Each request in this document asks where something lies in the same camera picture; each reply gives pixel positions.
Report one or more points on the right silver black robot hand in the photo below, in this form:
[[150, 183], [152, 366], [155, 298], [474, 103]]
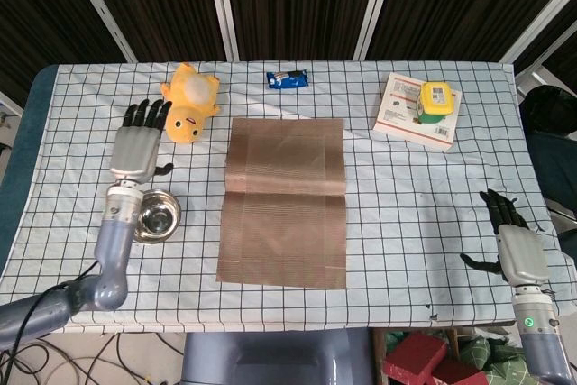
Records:
[[523, 254]]

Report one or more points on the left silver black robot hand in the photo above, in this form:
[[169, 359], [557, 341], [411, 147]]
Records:
[[135, 150]]

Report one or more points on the stainless steel bowl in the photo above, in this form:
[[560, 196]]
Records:
[[160, 218]]

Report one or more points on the brown woven placemat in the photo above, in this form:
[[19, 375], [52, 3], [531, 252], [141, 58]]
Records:
[[284, 204]]

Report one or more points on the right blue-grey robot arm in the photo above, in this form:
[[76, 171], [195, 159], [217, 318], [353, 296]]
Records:
[[541, 344]]

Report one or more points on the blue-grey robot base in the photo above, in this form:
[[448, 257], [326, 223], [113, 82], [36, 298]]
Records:
[[270, 358]]

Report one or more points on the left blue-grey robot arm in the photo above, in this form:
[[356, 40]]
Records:
[[112, 245]]

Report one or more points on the yellow plush toy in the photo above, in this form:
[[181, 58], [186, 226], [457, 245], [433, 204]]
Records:
[[185, 119]]

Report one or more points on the green patterned cloth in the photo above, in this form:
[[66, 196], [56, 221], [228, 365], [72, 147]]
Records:
[[496, 358]]

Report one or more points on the white black-checked tablecloth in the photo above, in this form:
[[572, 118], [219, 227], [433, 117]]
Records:
[[405, 222]]

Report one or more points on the red box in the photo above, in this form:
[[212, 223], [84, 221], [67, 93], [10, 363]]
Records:
[[460, 373], [414, 355]]

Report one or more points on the black bag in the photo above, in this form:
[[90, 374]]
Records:
[[550, 110]]

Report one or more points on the blue snack packet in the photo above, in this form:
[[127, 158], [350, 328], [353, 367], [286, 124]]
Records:
[[288, 79]]

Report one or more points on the green tub with yellow lid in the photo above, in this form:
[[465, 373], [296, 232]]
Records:
[[435, 98]]

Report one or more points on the white cardboard box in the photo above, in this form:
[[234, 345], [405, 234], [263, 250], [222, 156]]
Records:
[[396, 114]]

